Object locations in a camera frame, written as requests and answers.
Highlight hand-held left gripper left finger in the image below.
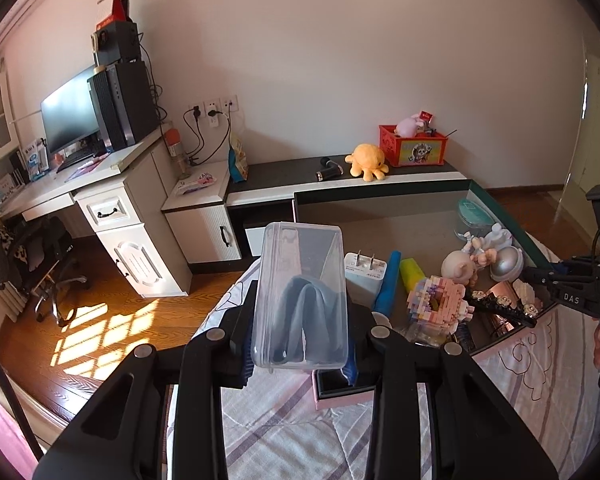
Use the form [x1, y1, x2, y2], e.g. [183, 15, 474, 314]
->
[32, 280, 258, 480]

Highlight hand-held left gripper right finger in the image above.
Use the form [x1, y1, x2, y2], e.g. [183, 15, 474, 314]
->
[342, 295, 546, 480]

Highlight pale round dome toy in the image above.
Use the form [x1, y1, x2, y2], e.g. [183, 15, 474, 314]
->
[490, 246, 525, 281]

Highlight rose gold cylinder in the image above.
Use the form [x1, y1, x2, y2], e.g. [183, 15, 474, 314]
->
[482, 281, 526, 336]

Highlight black flower hair clip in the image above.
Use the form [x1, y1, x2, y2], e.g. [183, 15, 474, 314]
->
[467, 290, 540, 328]

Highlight pig doll figurine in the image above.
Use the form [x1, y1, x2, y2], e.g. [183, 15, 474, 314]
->
[440, 247, 498, 286]

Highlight teal round compact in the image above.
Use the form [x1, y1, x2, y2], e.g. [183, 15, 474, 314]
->
[455, 197, 496, 228]

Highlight blue highlighter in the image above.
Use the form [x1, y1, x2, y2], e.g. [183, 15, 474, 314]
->
[372, 249, 405, 313]

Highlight white power adapter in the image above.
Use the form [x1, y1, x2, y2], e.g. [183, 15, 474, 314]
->
[344, 251, 388, 306]

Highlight pink building block toy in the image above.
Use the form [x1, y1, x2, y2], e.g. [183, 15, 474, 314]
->
[405, 275, 473, 333]

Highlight clear plastic case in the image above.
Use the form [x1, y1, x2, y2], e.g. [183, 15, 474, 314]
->
[252, 221, 352, 370]

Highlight yellow highlighter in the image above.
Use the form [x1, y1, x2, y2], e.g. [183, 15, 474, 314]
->
[399, 258, 427, 291]

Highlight pink storage box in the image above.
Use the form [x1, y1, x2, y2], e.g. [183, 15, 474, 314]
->
[292, 182, 563, 411]

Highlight white door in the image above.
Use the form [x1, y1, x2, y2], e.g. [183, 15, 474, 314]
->
[562, 35, 600, 201]

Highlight white nightstand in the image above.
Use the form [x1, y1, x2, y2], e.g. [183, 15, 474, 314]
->
[161, 162, 243, 265]

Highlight red toy box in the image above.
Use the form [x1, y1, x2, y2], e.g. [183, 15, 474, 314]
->
[378, 124, 448, 167]

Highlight white desk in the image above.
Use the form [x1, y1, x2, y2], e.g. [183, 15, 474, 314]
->
[0, 120, 193, 298]

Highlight pink white packet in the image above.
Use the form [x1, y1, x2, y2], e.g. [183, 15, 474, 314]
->
[174, 171, 216, 195]

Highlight black white low bench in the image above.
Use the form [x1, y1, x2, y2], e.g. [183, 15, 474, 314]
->
[225, 152, 468, 261]

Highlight blue snack bag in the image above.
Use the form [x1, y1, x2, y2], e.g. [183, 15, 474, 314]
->
[227, 134, 250, 183]

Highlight pink plush toy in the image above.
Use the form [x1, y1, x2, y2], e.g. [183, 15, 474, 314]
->
[394, 114, 426, 137]

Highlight yellow octopus plush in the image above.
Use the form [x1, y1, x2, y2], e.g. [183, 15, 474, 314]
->
[344, 143, 392, 182]

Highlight orange cap bottle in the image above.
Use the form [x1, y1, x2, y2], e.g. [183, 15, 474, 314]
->
[164, 127, 190, 178]

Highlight black office chair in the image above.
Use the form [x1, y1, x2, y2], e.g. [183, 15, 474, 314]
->
[0, 195, 88, 328]

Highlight black keyboard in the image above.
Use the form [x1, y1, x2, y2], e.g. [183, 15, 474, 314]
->
[55, 152, 106, 170]

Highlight black computer tower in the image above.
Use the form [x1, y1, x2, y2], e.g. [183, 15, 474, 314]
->
[86, 60, 161, 152]

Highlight black computer monitor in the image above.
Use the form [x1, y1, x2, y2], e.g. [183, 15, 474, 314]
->
[40, 65, 103, 156]

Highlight black speaker box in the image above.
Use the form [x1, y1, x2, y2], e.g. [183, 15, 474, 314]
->
[91, 21, 141, 67]

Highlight red pennant flag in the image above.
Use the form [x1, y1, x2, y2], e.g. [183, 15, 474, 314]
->
[95, 0, 133, 31]

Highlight black power cables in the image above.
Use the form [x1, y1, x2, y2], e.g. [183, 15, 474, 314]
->
[182, 105, 231, 166]

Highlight white wall socket panel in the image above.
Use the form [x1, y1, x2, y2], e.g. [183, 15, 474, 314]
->
[190, 94, 241, 128]

